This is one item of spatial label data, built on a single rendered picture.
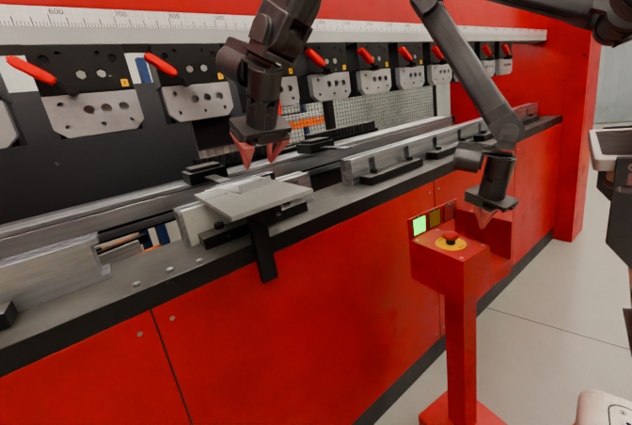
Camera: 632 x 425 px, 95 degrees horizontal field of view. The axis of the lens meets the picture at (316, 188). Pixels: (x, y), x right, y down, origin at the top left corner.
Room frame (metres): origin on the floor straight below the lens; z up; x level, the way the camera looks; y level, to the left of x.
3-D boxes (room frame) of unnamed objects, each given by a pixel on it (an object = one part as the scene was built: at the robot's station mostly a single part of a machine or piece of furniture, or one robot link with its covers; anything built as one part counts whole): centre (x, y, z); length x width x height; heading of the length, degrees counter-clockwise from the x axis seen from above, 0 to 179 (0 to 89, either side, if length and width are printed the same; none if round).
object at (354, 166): (1.47, -0.81, 0.92); 1.68 x 0.06 x 0.10; 124
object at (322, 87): (0.97, -0.08, 1.26); 0.15 x 0.09 x 0.17; 124
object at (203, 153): (0.77, 0.24, 1.13); 0.10 x 0.02 x 0.10; 124
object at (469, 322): (0.69, -0.35, 0.39); 0.06 x 0.06 x 0.54; 28
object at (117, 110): (0.64, 0.42, 1.26); 0.15 x 0.09 x 0.17; 124
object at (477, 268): (0.69, -0.35, 0.75); 0.20 x 0.16 x 0.18; 118
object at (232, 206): (0.64, 0.15, 1.00); 0.26 x 0.18 x 0.01; 34
